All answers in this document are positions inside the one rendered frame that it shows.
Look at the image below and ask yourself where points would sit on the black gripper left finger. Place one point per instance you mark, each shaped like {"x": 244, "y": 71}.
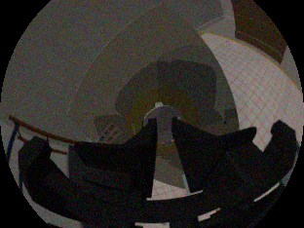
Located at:
{"x": 138, "y": 155}

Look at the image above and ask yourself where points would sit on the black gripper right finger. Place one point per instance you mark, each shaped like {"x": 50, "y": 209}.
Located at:
{"x": 200, "y": 152}

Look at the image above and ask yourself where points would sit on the grey cylinder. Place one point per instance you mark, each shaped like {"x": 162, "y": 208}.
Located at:
{"x": 164, "y": 115}

